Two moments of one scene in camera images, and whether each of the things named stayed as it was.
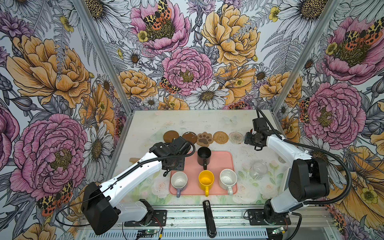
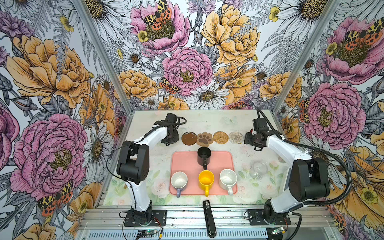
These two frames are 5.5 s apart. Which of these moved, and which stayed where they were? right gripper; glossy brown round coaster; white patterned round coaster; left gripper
Moved: left gripper
Stayed: glossy brown round coaster; right gripper; white patterned round coaster
